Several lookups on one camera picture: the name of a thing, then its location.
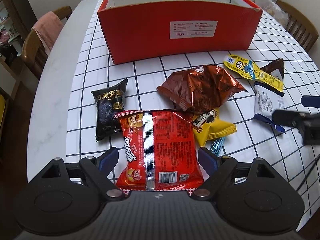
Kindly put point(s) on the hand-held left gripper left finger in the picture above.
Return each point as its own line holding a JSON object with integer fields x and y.
{"x": 108, "y": 160}

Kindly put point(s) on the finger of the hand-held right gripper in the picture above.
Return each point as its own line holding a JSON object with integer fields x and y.
{"x": 310, "y": 101}
{"x": 285, "y": 118}

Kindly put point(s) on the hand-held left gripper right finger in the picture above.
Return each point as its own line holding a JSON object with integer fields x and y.
{"x": 207, "y": 160}

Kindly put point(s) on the blue striped candy wrapper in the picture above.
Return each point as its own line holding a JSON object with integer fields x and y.
{"x": 216, "y": 146}

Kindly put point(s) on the white and blue snack packet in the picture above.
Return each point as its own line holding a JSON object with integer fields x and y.
{"x": 265, "y": 102}

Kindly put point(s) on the small yellow snack packet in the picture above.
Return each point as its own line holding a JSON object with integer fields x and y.
{"x": 207, "y": 127}

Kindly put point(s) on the red snack packet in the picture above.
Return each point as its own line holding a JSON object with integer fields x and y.
{"x": 172, "y": 150}

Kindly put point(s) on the dark brown snack packet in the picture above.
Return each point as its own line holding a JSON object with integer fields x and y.
{"x": 275, "y": 67}

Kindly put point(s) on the black snack packet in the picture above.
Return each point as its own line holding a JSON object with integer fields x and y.
{"x": 107, "y": 110}

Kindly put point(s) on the yellow cartoon snack packet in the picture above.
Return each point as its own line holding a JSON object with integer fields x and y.
{"x": 240, "y": 66}

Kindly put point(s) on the brown foil snack packet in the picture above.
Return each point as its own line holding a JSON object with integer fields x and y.
{"x": 200, "y": 87}

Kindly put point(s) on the red cardboard box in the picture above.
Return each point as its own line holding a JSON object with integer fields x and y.
{"x": 140, "y": 30}

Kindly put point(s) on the white checked tablecloth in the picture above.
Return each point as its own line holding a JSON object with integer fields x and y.
{"x": 250, "y": 150}

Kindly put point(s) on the wooden slatted chair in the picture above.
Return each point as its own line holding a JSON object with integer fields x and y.
{"x": 302, "y": 25}

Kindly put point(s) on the clear plastic bag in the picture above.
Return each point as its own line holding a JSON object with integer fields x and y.
{"x": 275, "y": 10}

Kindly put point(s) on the wooden chair with towel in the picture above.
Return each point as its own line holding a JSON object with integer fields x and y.
{"x": 31, "y": 47}

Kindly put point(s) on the pink towel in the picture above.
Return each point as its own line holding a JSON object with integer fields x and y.
{"x": 48, "y": 31}

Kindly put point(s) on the wooden door frame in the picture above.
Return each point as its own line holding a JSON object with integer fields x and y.
{"x": 17, "y": 5}

